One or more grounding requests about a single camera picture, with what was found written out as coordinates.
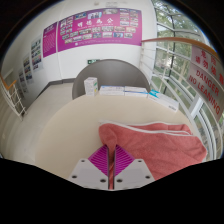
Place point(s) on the long white and blue box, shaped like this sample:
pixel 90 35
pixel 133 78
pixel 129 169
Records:
pixel 163 100

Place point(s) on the narrow magenta text poster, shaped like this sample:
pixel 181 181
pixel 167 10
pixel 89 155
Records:
pixel 49 40

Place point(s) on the large magenta photo poster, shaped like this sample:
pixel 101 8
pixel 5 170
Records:
pixel 100 30

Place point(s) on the white photo wall poster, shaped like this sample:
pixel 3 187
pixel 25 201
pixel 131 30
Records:
pixel 36 53
pixel 28 68

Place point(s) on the small upright white box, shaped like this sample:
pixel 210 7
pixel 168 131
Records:
pixel 90 86

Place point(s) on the grey round-backed chair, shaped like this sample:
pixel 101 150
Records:
pixel 113 73

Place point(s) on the silver sign red letters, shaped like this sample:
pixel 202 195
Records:
pixel 206 91

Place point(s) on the pink towel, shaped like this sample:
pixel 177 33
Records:
pixel 160 146

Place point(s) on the green exit sign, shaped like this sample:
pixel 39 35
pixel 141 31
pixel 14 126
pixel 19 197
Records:
pixel 93 61

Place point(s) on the long white railing orange handrail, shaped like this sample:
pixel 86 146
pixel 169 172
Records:
pixel 166 39

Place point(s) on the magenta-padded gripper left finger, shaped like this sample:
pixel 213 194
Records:
pixel 88 173

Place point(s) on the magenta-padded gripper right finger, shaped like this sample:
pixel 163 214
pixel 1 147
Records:
pixel 133 173

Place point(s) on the short white railing orange handrail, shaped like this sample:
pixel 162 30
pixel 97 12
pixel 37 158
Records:
pixel 13 98

